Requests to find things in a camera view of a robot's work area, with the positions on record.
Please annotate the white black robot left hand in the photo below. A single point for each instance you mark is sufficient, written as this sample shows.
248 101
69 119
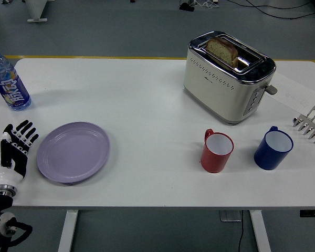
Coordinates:
5 168

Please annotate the lilac round plate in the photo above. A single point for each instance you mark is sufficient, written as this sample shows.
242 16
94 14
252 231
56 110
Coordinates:
73 152

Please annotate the red mug white inside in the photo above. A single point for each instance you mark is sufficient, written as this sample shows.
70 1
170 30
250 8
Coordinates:
215 153

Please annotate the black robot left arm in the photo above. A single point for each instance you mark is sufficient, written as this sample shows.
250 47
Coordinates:
1 223

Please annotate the blue labelled drink bottle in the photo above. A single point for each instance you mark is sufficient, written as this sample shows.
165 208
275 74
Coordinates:
9 84

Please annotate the white table leg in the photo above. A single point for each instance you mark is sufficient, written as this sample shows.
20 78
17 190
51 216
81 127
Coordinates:
67 231
260 231

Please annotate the white stand foot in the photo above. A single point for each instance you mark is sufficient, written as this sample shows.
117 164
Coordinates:
36 11

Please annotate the grey box under table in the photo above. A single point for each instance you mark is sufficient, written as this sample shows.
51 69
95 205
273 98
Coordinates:
230 215

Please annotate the cream steel toaster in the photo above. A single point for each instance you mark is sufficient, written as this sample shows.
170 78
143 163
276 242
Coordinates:
225 86

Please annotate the black floor device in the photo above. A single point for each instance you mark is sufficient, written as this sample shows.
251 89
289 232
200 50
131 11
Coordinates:
186 6

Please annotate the brown bread slice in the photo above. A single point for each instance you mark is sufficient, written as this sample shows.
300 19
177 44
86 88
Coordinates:
221 51

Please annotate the blue mug white inside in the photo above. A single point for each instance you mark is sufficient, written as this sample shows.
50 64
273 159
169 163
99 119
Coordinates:
271 151

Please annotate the white paper sheet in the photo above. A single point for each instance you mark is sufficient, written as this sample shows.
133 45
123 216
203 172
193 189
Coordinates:
294 92

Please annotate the silver metal rack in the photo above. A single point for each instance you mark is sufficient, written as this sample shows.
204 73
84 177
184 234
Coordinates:
311 126

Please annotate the black table control panel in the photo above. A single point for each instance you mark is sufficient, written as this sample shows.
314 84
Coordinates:
312 213

